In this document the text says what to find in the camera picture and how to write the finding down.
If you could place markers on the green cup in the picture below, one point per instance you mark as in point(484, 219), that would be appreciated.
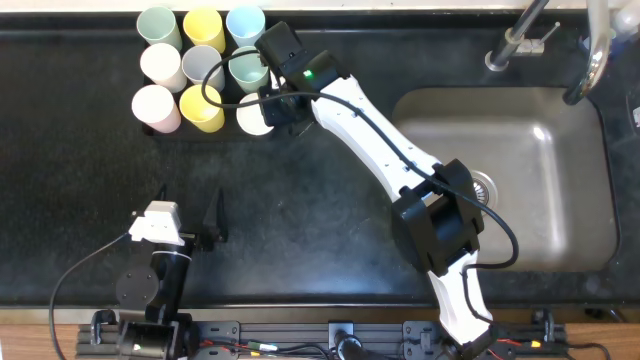
point(247, 72)
point(157, 25)

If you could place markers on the steel sink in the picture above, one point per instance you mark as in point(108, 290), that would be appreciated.
point(550, 150)

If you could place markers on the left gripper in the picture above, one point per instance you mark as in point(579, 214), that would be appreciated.
point(194, 241)

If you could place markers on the white cup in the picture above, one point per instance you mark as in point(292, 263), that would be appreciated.
point(160, 63)
point(250, 120)

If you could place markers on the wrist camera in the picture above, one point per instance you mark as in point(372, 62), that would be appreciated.
point(156, 222)
point(276, 80)

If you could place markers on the yellow cup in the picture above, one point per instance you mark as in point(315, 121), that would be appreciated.
point(203, 26)
point(197, 107)

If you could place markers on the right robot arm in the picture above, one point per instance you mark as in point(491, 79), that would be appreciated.
point(370, 140)

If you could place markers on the pink cup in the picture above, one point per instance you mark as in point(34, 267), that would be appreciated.
point(153, 105)

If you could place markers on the blue soap bottle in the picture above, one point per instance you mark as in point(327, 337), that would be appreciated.
point(622, 45)

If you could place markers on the grey cup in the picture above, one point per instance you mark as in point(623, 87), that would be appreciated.
point(197, 62)

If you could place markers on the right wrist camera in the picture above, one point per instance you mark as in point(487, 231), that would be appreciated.
point(276, 80)

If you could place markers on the blue cup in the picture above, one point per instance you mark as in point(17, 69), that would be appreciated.
point(245, 24)

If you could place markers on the dark container with white label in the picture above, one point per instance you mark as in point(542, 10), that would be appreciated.
point(635, 100)

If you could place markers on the black tray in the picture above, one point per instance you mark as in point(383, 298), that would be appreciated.
point(230, 129)

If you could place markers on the steel tap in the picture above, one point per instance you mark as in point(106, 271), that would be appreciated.
point(597, 55)

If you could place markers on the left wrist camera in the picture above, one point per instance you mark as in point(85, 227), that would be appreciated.
point(156, 222)

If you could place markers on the mounting rail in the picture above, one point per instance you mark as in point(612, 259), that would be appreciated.
point(290, 335)

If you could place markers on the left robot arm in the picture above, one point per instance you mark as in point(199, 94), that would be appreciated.
point(165, 280)

